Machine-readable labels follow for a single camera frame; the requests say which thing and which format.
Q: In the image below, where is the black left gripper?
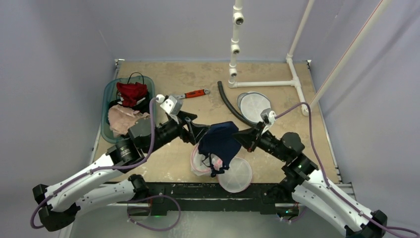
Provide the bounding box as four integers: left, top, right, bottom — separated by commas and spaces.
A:
146, 111, 210, 154

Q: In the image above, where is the navy blue bra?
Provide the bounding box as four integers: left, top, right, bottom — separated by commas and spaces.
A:
198, 121, 242, 178

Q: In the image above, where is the white mesh laundry bag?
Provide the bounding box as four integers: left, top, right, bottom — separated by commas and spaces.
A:
237, 91, 271, 124

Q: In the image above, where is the pink trimmed mesh laundry bag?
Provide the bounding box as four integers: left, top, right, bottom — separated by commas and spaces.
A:
190, 146, 253, 193

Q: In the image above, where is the red lace bra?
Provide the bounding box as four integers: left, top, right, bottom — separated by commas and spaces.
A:
116, 82, 148, 108

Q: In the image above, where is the pink lace bra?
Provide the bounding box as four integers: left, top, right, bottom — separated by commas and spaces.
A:
107, 105, 150, 137

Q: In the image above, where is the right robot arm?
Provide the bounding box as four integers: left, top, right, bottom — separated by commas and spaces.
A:
233, 125, 387, 238

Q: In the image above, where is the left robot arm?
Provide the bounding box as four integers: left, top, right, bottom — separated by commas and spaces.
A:
30, 111, 210, 232

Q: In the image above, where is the teal plastic bin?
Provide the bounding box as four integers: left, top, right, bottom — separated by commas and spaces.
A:
101, 75, 156, 144

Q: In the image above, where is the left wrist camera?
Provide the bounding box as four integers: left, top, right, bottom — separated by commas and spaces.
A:
156, 94, 183, 124

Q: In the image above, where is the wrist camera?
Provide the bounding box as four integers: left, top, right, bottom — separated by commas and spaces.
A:
260, 108, 276, 134
156, 94, 183, 124

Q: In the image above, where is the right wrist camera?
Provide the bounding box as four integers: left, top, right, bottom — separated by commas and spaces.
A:
260, 108, 276, 134

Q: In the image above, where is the red handled adjustable wrench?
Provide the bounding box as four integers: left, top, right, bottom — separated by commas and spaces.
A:
174, 89, 210, 99

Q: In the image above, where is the black corrugated hose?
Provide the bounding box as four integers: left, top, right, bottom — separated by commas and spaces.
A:
217, 81, 257, 128

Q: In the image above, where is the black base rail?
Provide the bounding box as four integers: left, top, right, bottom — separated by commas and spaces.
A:
128, 175, 302, 218

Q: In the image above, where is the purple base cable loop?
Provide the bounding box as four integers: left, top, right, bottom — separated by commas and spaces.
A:
127, 195, 182, 233

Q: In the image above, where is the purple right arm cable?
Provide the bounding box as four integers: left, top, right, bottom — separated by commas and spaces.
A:
275, 102, 420, 238

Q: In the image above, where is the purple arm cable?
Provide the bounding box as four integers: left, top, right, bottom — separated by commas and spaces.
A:
275, 102, 420, 238
30, 97, 158, 229

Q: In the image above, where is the white PVC pipe frame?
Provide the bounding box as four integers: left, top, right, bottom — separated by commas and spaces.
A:
228, 0, 391, 116

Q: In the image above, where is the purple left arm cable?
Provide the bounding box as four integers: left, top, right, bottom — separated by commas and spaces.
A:
30, 97, 158, 229

